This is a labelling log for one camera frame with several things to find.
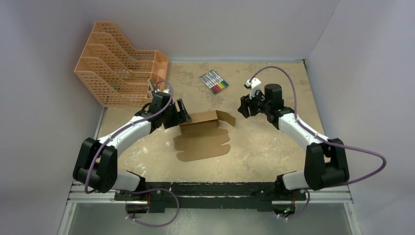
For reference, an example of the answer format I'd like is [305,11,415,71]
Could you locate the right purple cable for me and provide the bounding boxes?
[248,66,388,221]

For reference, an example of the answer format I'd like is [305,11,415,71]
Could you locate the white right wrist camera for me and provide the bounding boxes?
[244,77,262,99]

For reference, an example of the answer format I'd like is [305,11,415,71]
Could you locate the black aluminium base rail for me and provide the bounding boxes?
[68,182,353,213]

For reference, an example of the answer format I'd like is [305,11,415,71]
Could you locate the orange plastic file rack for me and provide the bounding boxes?
[74,21,169,107]

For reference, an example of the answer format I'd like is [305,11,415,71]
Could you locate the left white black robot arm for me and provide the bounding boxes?
[72,92,191,200]

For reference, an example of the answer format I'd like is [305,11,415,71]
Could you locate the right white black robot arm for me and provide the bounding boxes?
[238,80,349,199]

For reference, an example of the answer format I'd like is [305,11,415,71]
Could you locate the brown cardboard box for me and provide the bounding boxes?
[173,110,236,162]

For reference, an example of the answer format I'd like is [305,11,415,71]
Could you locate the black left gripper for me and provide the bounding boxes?
[161,99,190,129]

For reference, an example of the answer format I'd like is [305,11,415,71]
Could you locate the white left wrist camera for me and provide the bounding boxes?
[154,88,172,95]

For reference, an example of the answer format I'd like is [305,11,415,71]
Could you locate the pack of coloured markers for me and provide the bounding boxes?
[199,70,229,94]

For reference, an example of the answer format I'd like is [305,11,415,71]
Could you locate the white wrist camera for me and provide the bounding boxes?
[154,88,172,95]
[244,77,262,99]

